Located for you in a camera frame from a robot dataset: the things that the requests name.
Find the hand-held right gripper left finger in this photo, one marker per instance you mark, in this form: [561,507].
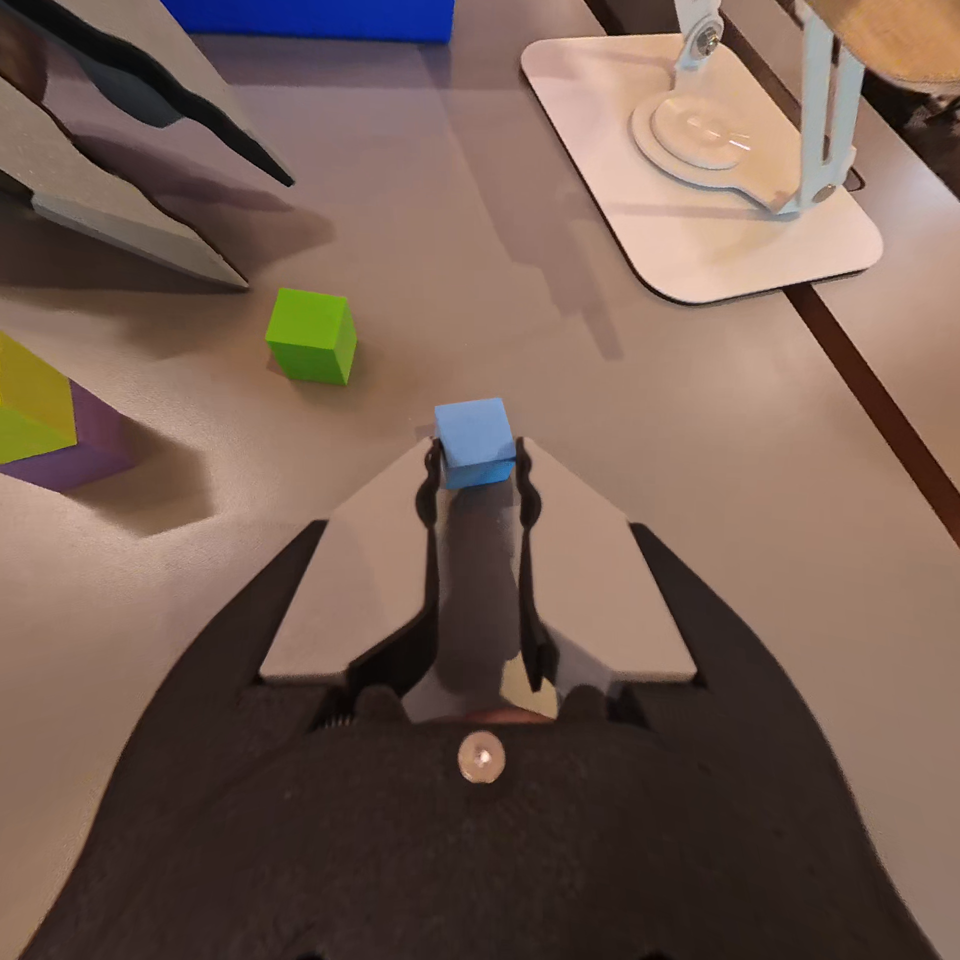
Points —
[352,592]

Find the green foam cube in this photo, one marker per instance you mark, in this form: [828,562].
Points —
[307,330]

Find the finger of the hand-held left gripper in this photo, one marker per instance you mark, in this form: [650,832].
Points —
[97,210]
[172,60]

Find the blue plastic bin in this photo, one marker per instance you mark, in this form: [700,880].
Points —
[315,19]

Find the blue foam cube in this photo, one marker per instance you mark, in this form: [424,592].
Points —
[472,435]

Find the white document stand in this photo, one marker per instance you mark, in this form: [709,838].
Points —
[900,37]
[675,240]

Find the yellow foam cube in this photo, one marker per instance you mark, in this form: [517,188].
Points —
[30,405]

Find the purple foam cube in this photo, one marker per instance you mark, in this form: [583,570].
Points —
[97,450]

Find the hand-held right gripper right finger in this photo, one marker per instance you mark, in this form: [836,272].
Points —
[600,592]

